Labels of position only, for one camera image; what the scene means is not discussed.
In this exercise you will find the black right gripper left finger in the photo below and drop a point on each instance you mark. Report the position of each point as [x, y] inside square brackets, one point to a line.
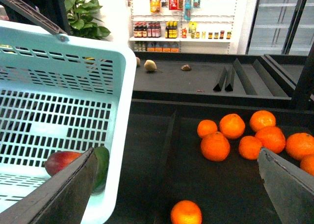
[60, 200]

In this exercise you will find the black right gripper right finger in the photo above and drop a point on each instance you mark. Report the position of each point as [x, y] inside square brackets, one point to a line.
[290, 189]

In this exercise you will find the green avocado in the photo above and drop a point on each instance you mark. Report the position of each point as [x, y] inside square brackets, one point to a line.
[102, 155]

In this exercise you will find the red yellow mango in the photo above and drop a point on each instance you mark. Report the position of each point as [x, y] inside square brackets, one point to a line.
[57, 161]

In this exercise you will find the light blue plastic basket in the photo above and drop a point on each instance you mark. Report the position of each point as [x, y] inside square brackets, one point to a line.
[60, 92]

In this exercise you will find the orange far right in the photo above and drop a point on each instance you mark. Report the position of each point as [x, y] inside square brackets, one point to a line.
[299, 145]

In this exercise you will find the orange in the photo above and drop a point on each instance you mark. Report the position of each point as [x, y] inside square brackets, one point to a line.
[272, 138]
[261, 119]
[206, 127]
[232, 126]
[186, 212]
[299, 145]

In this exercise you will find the orange centre right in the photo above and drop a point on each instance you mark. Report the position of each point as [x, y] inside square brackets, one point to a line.
[272, 138]

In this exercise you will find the orange centre small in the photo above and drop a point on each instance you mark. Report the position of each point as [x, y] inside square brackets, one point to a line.
[249, 147]

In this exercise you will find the orange back right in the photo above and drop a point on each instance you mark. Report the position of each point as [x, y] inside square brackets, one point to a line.
[261, 119]

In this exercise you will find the orange back middle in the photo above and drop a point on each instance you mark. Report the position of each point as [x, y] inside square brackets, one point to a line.
[232, 126]

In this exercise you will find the orange front large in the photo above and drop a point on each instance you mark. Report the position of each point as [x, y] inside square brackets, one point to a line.
[215, 147]

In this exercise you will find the orange back left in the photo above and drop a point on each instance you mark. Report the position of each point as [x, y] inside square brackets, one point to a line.
[206, 127]

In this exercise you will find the orange bottom centre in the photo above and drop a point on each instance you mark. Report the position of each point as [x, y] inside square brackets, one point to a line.
[186, 212]

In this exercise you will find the black tray divider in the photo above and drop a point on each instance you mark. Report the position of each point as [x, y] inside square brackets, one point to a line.
[225, 79]

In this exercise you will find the pale pear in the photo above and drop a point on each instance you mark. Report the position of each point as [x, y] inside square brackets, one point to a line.
[150, 66]

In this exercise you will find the brown kiwi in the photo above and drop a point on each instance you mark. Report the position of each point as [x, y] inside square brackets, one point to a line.
[186, 68]

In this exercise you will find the glass door refrigerator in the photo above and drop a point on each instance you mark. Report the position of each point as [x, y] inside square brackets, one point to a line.
[282, 27]

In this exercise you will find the green potted plant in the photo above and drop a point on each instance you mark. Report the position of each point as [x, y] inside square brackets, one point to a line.
[81, 15]

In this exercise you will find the white grocery shelf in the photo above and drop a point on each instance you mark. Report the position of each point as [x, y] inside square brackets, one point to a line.
[187, 26]

